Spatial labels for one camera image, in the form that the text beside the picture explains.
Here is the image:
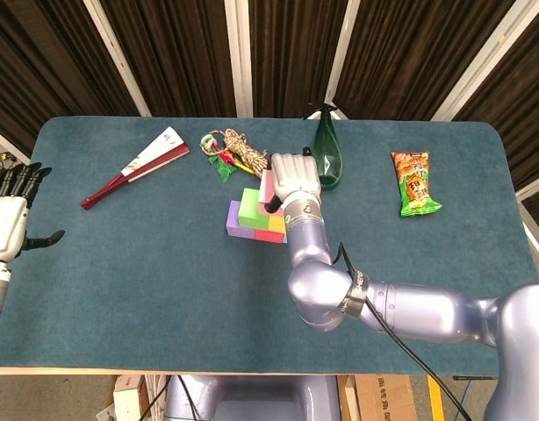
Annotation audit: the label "white cardboard box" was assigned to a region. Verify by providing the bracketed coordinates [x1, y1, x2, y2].
[112, 375, 147, 421]

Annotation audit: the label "folding fan dark red ribs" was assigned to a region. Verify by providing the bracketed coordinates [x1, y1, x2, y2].
[80, 126, 191, 211]

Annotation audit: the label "colourful tassel ornament green leaves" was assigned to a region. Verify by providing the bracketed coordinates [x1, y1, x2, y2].
[198, 130, 248, 182]

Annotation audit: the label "brown cardboard box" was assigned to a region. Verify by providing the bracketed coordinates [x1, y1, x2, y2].
[355, 374, 418, 421]

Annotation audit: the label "red foam cube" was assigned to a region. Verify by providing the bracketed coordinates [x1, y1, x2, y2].
[254, 228, 289, 244]

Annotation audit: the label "purple foam cube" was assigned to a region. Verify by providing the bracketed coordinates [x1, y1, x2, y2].
[225, 200, 257, 240]

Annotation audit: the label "dark green glass bottle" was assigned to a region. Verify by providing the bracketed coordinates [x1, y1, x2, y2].
[307, 102, 344, 191]

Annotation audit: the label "blue felt table mat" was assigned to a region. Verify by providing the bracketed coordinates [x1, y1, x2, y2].
[0, 116, 539, 376]

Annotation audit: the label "yellow foam cube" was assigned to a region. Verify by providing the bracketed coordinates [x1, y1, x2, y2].
[268, 213, 289, 236]

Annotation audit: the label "braided beige rope bundle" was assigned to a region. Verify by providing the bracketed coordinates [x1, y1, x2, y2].
[223, 127, 270, 181]

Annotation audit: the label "dark brown pleated curtain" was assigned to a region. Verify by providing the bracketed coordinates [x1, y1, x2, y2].
[0, 0, 539, 189]

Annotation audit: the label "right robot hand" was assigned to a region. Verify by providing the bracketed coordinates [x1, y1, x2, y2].
[262, 147, 322, 211]

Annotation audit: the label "orange green snack bag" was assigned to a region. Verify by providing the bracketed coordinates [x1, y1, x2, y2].
[391, 151, 443, 218]

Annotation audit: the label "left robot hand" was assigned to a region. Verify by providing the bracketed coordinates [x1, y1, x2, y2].
[0, 162, 66, 263]

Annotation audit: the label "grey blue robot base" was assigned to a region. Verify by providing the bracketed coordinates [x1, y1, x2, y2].
[163, 375, 343, 421]

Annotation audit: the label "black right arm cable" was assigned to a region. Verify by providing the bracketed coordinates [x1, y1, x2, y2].
[333, 240, 472, 421]

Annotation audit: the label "green foam cube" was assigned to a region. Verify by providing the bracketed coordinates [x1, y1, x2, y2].
[237, 187, 271, 230]

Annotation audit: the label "pale pink foam cube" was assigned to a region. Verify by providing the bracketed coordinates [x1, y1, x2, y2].
[257, 169, 284, 217]

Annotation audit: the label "white metal frame post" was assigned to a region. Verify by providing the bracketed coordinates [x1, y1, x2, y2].
[224, 0, 255, 118]
[324, 0, 361, 120]
[0, 124, 32, 167]
[83, 0, 152, 118]
[514, 171, 539, 201]
[430, 0, 528, 122]

